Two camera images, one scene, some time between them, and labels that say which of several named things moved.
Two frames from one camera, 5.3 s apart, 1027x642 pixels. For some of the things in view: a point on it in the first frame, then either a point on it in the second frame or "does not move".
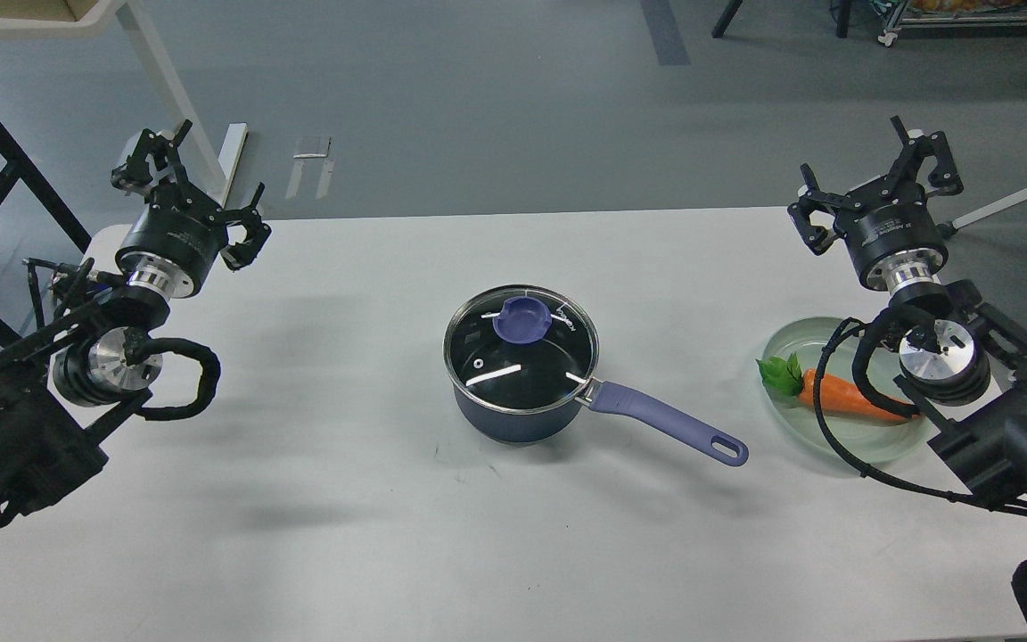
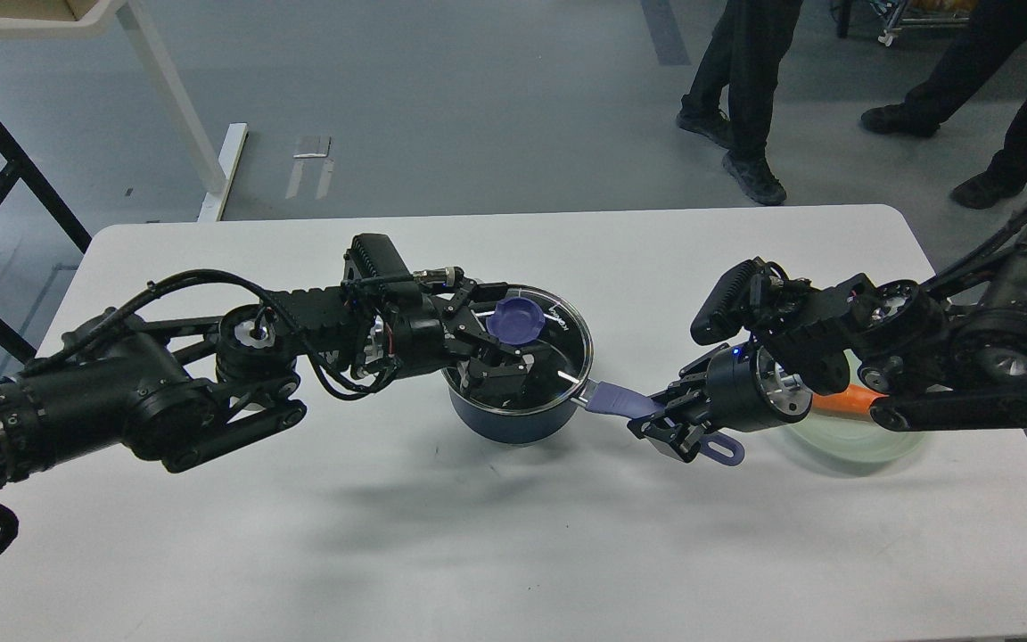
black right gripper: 891,233 → 745,390
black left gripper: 174,241 → 431,333
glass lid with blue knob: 519,349 does not move
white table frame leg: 88,18 does not move
